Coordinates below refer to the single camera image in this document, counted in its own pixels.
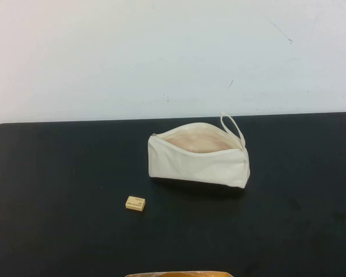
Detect small tan eraser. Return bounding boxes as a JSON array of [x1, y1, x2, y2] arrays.
[[124, 195, 146, 212]]

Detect cream fabric pencil case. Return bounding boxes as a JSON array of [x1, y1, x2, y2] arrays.
[[147, 111, 251, 190]]

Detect yellow-brown object with white edge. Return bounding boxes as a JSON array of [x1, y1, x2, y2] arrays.
[[123, 270, 232, 277]]

